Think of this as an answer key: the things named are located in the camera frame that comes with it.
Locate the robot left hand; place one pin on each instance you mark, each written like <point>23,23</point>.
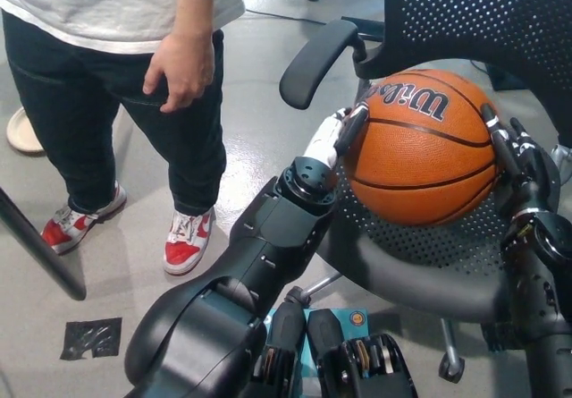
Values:
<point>326,141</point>

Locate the person's left hand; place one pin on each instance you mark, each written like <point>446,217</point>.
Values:
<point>183,67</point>

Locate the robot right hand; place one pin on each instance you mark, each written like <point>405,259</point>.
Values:
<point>534,174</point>

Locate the orange Wilson basketball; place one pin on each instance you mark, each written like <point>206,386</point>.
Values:
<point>424,156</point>

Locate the person in grey shirt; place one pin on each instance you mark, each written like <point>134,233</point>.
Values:
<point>89,80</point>

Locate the black perforated office chair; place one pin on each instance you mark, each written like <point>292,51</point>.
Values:
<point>402,259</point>

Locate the person's left red white sneaker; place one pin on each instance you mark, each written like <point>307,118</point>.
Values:
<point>183,250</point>

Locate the black box on floor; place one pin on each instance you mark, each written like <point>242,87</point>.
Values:
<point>507,76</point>

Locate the black tape patch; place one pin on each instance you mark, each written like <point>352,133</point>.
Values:
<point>496,337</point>
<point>89,337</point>

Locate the white round disc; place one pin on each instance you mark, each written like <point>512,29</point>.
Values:
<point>22,134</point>

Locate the teal cardboard box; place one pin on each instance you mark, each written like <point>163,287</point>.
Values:
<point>353,319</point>

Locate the black slanted pole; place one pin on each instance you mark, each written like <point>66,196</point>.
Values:
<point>44,255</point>

